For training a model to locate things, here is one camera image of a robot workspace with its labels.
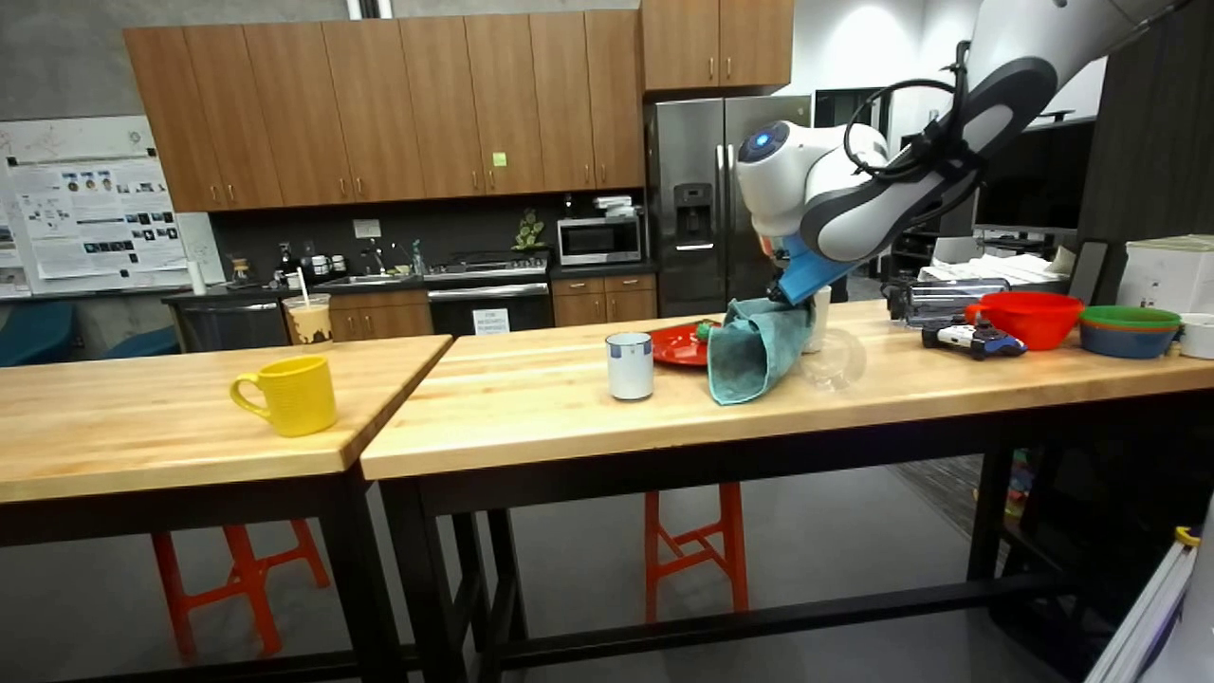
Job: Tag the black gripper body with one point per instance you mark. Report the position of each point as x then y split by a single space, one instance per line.
801 267

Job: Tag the teal cloth towel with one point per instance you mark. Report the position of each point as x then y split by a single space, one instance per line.
752 346

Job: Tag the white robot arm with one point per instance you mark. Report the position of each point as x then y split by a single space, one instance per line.
811 177

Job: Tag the red plate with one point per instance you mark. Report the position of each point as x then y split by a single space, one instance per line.
680 344

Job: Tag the clear plastic measuring cup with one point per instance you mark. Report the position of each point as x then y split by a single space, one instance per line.
844 357

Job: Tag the stainless steel refrigerator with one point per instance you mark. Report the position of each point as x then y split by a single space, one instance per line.
687 201

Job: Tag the stack of white papers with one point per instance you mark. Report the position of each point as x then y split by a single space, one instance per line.
993 267

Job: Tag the small white cup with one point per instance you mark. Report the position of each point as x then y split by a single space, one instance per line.
630 365

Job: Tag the brown wooden lower cabinets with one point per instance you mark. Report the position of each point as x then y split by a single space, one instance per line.
604 301

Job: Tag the brown wooden cabinets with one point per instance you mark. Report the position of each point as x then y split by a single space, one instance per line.
604 301
381 108

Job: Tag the silver microwave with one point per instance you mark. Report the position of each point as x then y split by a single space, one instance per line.
601 242

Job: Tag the red bowl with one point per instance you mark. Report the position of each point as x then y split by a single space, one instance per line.
1030 318

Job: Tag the black computer monitor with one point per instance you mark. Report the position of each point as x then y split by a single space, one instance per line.
1036 177

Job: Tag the green potted plant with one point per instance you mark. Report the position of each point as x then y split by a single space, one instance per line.
528 233

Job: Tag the wooden stool with orange legs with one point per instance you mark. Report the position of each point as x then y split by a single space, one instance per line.
696 553
242 583

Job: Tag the black built-in oven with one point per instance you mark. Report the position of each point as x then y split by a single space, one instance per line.
492 305

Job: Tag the green sticker on cabinet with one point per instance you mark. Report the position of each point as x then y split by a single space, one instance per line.
497 160

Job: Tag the green bowl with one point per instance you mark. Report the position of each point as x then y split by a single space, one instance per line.
1134 318

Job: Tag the orange bowl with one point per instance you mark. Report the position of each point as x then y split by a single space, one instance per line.
1134 333

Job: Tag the blue bowl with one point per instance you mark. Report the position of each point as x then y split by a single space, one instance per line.
1130 344

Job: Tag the white storage box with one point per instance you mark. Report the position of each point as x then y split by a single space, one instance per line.
1169 272

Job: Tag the brown wooden upper cabinets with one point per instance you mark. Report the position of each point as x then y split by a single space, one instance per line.
381 108

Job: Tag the yellow mug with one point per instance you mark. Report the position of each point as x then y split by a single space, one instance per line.
296 395

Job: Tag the white poster board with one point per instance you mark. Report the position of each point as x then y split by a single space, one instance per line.
88 209

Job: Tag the blue lounge chair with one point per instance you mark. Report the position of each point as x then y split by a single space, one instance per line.
76 329

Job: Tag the black frame of plate table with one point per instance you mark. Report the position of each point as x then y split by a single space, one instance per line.
406 569

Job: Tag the black frame of mug table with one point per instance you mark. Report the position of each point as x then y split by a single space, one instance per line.
346 569

